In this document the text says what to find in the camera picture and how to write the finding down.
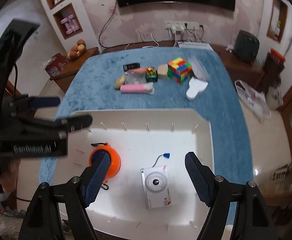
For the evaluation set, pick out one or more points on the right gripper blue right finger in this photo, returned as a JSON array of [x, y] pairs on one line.
[[200, 175]]

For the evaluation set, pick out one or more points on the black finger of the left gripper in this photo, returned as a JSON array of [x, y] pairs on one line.
[[70, 124]]

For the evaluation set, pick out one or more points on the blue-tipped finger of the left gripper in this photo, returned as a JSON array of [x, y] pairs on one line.
[[24, 102]]

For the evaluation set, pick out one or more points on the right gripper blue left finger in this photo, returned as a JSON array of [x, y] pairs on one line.
[[94, 176]]

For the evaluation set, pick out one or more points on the gold oval bell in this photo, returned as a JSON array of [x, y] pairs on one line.
[[119, 82]]

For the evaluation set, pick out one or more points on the white foam piece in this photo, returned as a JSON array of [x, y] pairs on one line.
[[195, 87]]

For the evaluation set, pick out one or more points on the clear labelled plastic case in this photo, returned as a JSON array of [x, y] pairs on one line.
[[198, 69]]

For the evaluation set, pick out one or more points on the orange round tape measure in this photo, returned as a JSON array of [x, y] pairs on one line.
[[110, 160]]

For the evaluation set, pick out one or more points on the brown wooden tv cabinet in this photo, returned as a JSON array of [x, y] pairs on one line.
[[251, 74]]

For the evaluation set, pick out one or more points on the white plastic tray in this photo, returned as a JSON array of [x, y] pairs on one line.
[[143, 138]]

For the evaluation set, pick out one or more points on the red gift box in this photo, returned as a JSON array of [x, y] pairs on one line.
[[55, 65]]

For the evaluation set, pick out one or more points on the artificial fruit pile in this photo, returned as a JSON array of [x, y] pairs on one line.
[[77, 50]]

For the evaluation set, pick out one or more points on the clear plastic box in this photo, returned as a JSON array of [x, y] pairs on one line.
[[135, 78]]

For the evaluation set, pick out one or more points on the black car key fob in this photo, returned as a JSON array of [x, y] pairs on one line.
[[131, 66]]

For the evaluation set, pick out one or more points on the pink tube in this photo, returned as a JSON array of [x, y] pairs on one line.
[[138, 70]]

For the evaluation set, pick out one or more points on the white plastic bag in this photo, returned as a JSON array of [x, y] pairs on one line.
[[253, 100]]

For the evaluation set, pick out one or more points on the green box gold cap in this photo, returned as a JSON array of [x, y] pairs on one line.
[[151, 74]]

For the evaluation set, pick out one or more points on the blue plush table cloth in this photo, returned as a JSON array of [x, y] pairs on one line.
[[93, 90]]

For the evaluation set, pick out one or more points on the multicolour puzzle cube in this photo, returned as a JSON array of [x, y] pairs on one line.
[[179, 70]]

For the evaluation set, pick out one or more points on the beige faceted block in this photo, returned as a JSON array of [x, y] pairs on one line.
[[162, 71]]

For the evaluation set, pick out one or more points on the white router box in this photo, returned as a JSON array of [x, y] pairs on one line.
[[195, 45]]

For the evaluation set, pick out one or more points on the dark wicker basket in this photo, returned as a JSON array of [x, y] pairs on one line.
[[272, 68]]

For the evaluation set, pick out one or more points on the dark green appliance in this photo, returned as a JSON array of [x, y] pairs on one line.
[[246, 47]]

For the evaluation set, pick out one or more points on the white compact camera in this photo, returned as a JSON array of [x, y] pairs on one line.
[[155, 181]]

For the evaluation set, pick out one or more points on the white wall shelf unit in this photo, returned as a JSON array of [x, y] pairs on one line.
[[70, 22]]

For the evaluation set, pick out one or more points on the white wall power strip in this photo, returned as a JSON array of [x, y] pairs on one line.
[[181, 26]]

